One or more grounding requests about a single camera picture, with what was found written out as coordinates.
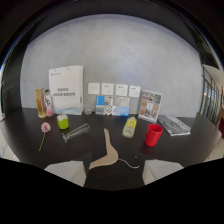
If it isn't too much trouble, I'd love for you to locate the red plastic cup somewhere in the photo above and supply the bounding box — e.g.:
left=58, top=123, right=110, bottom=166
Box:
left=144, top=123, right=164, bottom=148

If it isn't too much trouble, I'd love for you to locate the clear glass measuring cylinder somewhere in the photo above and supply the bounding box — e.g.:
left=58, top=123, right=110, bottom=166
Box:
left=61, top=122, right=92, bottom=144

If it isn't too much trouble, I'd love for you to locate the wooden clothes hanger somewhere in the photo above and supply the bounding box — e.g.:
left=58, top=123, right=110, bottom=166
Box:
left=88, top=128, right=141, bottom=171

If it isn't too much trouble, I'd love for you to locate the grey magazine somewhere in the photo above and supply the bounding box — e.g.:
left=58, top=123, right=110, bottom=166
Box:
left=157, top=114, right=192, bottom=137

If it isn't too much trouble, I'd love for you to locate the pink artificial flower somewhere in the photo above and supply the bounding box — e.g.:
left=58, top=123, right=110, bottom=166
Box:
left=38, top=121, right=52, bottom=153

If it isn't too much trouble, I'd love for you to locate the green jar with white lid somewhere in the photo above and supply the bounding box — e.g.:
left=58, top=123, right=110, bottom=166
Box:
left=56, top=113, right=70, bottom=131

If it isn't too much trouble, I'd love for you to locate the clear bottle with yellow label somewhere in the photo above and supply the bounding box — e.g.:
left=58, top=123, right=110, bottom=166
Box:
left=121, top=116, right=138, bottom=140

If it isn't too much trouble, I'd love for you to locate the colourful picture brochure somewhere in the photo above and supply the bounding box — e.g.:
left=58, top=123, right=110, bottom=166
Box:
left=137, top=88, right=164, bottom=123

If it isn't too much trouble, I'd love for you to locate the clear bottle with pink liquid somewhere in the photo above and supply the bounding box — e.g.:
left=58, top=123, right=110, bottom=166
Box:
left=43, top=88, right=55, bottom=118

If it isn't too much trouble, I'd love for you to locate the tall yellow liquid bottle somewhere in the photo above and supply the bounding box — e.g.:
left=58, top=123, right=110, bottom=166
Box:
left=35, top=88, right=47, bottom=119

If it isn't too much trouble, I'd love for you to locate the clear blue plastic packet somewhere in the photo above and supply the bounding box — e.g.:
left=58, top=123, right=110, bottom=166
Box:
left=111, top=96, right=131, bottom=117

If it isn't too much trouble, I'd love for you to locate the blue and white booklet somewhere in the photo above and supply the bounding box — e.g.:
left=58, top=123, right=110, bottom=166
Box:
left=95, top=95, right=114, bottom=117

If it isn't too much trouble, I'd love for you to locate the white paper bag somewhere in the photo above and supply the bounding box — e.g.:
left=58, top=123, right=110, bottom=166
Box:
left=48, top=64, right=85, bottom=116

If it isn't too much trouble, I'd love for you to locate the white wall socket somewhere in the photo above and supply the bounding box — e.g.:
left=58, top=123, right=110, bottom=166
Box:
left=101, top=82, right=115, bottom=96
left=87, top=82, right=101, bottom=96
left=128, top=84, right=142, bottom=99
left=115, top=83, right=129, bottom=97

